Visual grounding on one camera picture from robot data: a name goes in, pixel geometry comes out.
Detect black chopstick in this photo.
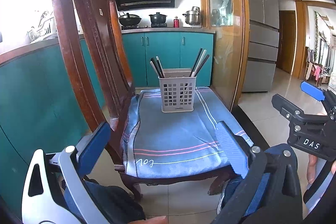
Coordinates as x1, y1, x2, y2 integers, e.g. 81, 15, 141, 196
150, 57, 163, 78
189, 48, 203, 77

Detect teal lower kitchen cabinets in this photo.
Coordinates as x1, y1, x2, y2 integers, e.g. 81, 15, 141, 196
0, 31, 215, 214

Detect person's right hand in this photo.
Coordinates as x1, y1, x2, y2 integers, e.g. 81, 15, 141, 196
306, 154, 336, 185

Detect person's left hand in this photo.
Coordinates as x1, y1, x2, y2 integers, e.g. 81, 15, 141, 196
132, 216, 169, 224

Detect grey refrigerator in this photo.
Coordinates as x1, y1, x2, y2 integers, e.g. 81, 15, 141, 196
242, 0, 279, 93

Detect dark brown chopstick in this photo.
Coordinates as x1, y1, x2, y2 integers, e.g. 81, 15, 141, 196
194, 55, 210, 77

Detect white plastic utensil basket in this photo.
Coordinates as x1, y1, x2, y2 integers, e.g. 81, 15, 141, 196
159, 68, 197, 113

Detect blue striped cloth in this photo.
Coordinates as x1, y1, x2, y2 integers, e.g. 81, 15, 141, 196
121, 86, 254, 179

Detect wooden glass partition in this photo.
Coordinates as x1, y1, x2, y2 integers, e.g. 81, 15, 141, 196
201, 0, 249, 109

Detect steel stock pot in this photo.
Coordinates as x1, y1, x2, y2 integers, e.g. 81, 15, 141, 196
183, 6, 202, 26

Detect red bottle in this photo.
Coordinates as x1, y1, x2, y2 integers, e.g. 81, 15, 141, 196
173, 16, 179, 28

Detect carved wooden chair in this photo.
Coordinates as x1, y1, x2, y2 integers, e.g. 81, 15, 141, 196
52, 0, 235, 200

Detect black clay pot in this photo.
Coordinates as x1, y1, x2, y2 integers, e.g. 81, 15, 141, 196
149, 12, 167, 25

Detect black wok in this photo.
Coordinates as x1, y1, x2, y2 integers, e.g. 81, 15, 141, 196
118, 12, 142, 27

